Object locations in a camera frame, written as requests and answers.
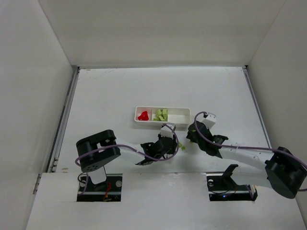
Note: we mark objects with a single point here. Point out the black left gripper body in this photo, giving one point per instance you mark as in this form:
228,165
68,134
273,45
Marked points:
169,142

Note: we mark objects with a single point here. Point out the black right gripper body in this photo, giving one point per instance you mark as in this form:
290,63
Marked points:
195,133

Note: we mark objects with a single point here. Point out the light green 2x3 lego brick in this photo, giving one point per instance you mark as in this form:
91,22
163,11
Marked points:
159,112

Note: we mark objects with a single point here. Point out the light green 2x2 lego brick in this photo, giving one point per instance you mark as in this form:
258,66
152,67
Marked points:
164,112

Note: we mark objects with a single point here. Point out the red transparent curved lego piece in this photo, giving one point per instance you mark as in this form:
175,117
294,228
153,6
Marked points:
143,116

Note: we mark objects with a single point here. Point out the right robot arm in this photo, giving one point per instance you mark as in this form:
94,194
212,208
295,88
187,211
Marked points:
276,169

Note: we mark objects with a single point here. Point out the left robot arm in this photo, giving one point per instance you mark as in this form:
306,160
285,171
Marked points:
96,151

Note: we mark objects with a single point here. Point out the white divided sorting tray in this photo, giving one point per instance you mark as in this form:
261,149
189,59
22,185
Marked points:
178,116

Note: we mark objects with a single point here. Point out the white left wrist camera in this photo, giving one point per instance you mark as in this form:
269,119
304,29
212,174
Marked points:
167,130

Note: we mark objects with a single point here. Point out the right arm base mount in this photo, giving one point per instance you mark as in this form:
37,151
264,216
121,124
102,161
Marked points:
221,187

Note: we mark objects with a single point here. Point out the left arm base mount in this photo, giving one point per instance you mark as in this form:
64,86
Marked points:
107,191

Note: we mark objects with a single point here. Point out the right aluminium frame rail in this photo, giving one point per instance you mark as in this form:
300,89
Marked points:
245,70

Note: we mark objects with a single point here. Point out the aluminium frame rail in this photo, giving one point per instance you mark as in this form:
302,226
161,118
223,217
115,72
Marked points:
245,70
53,156

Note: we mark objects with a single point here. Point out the left aluminium frame rail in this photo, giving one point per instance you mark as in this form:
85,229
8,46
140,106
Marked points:
53,156

